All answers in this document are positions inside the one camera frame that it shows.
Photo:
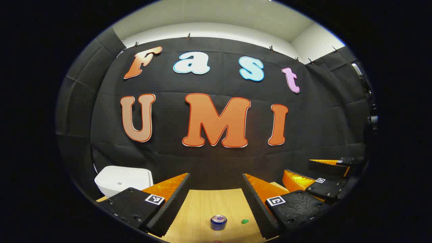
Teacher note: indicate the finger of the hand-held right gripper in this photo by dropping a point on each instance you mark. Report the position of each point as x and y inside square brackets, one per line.
[329, 189]
[327, 168]

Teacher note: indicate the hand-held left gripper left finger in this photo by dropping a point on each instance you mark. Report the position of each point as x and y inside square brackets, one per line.
[172, 209]

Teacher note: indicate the white desktop garbage bin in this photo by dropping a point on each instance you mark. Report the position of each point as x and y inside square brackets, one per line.
[121, 179]

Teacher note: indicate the black backdrop cloth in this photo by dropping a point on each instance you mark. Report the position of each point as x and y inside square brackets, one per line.
[236, 162]

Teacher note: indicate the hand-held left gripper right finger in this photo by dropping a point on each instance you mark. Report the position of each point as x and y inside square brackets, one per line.
[258, 209]

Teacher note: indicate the wooden desktop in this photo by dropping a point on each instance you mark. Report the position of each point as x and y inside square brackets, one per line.
[202, 209]

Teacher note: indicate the blue pop can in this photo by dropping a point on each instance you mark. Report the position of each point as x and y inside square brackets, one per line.
[218, 222]

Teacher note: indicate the dark equipment stand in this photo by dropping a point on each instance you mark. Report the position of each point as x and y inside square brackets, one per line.
[373, 119]

